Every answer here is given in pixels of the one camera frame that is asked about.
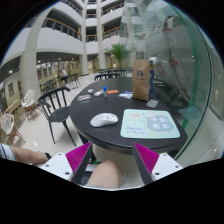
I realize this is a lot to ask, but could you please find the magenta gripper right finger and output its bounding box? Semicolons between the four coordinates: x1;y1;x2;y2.
132;141;184;186

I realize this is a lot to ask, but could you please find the person's knee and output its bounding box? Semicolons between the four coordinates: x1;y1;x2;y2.
87;160;122;189

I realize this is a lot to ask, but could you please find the round black table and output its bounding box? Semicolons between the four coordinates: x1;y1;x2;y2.
69;78;188;154

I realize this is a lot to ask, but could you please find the orange flat item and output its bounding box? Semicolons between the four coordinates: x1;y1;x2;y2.
107;90;118;94

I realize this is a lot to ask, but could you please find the brown paper bag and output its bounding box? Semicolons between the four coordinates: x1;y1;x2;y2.
132;59;151;101

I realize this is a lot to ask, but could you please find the black wooden chair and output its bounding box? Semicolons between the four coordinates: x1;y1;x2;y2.
38;86;75;144

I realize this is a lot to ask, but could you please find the person's left forearm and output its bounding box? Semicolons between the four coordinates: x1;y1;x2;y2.
0;143;51;165

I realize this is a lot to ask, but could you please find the clear plastic packet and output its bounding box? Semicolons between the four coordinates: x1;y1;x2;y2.
78;94;91;102

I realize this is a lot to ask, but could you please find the small blue-capped bottle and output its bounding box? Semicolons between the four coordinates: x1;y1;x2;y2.
103;86;107;97

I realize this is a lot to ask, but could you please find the white lattice chair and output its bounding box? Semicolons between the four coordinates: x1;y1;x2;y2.
1;113;23;144
21;89;38;117

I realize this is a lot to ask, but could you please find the potted palm plant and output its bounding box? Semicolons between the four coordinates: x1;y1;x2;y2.
105;44;130;67

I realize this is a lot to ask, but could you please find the white computer mouse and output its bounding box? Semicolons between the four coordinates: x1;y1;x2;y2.
90;113;118;127

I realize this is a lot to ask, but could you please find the white lattice chair front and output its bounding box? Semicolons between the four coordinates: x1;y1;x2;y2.
1;113;23;144

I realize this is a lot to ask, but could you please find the light green mouse pad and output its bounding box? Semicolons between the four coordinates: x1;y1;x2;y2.
120;109;180;139

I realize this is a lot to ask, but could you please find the grey small pouch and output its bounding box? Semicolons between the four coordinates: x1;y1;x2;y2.
146;99;158;108

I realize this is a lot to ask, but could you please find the white blue tissue packet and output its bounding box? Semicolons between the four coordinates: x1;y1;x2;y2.
118;92;132;99

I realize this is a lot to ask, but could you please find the black chair behind table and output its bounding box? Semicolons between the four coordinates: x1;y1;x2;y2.
94;73;121;81

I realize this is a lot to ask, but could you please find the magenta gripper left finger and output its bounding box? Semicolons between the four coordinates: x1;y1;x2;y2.
41;141;93;185

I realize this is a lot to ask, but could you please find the small white box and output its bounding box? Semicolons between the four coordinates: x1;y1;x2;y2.
94;92;103;97

